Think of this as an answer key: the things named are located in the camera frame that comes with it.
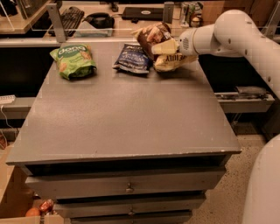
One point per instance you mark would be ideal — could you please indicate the green chip bag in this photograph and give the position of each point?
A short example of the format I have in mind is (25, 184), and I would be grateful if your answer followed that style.
(74, 61)

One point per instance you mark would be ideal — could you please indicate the brown sea salt chip bag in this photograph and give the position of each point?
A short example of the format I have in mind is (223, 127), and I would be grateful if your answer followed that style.
(161, 47)

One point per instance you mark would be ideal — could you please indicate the black laptop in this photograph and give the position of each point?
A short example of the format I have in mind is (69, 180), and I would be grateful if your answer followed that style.
(148, 14)

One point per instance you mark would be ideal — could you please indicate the white power strip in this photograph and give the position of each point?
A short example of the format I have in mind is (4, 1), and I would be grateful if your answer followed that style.
(7, 99)

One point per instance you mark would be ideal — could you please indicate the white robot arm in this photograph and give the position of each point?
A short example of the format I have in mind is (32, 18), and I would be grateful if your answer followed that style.
(235, 33)

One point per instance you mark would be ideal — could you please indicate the black keyboard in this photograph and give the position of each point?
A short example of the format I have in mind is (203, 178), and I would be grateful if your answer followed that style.
(71, 19)

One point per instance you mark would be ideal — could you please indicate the right metal post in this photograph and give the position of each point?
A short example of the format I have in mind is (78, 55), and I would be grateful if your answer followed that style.
(168, 12)

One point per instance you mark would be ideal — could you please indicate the blue chip bag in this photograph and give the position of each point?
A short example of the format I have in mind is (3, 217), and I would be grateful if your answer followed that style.
(133, 59)

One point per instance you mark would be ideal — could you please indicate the grey side rail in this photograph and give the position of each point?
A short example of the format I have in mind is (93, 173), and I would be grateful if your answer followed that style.
(250, 99)

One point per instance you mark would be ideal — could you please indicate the small jar on desk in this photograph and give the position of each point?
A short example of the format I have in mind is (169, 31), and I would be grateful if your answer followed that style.
(195, 22)

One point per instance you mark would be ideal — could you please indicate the top drawer knob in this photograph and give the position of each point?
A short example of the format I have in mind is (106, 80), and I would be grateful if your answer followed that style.
(129, 188)

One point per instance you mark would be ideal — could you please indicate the grey drawer cabinet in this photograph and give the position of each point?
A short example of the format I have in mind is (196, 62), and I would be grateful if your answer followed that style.
(84, 140)

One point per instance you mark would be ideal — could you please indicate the left metal post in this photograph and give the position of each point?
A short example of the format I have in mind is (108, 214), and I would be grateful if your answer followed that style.
(57, 25)

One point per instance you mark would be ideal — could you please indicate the orange fruit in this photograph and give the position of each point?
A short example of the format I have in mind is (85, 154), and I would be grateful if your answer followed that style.
(33, 212)

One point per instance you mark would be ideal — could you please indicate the red snack packet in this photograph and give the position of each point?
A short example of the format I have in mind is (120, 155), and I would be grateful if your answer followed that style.
(46, 206)

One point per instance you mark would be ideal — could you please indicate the metal post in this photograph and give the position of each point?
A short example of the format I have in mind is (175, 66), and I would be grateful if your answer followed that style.
(57, 25)
(168, 12)

